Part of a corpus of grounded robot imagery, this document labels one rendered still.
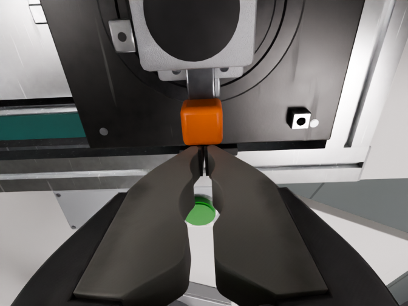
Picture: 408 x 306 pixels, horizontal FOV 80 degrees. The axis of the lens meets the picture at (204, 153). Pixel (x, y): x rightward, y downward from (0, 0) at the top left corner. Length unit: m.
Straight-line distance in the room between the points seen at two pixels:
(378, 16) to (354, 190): 1.59
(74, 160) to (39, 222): 0.29
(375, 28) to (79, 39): 0.24
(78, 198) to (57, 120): 0.10
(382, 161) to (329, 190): 1.27
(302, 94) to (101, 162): 0.21
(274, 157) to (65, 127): 0.22
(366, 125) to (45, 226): 0.55
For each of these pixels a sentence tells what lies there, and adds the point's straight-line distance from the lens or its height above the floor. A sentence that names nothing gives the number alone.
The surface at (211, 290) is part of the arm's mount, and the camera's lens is 0.65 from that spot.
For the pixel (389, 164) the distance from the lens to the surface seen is 0.48.
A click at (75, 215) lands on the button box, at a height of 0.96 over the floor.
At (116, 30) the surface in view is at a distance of 0.19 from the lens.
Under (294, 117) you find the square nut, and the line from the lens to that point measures 0.23.
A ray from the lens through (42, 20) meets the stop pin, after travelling 0.25.
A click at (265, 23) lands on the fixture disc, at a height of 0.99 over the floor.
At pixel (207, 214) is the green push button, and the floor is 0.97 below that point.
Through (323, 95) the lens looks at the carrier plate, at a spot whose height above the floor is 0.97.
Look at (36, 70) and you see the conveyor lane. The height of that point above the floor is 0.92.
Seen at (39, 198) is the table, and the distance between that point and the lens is 0.53.
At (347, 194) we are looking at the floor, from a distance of 1.80.
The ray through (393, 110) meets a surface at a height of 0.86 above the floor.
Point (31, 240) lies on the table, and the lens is 0.63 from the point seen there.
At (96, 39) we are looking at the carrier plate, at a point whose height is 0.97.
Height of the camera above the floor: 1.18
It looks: 58 degrees down
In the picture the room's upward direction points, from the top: 179 degrees counter-clockwise
